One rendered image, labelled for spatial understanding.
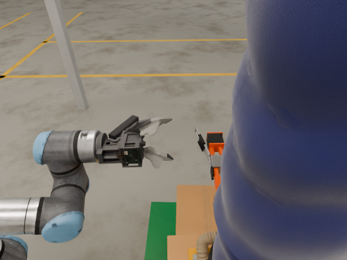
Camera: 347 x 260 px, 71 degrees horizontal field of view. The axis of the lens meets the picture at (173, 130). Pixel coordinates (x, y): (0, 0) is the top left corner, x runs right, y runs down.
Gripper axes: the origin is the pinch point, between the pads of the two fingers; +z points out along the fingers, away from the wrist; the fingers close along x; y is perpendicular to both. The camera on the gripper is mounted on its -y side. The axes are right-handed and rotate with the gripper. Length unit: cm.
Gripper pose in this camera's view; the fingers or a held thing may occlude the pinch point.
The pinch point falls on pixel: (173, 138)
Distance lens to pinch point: 68.2
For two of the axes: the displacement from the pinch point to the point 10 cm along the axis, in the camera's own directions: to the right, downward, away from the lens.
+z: 10.0, -0.3, 0.0
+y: 0.2, 6.2, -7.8
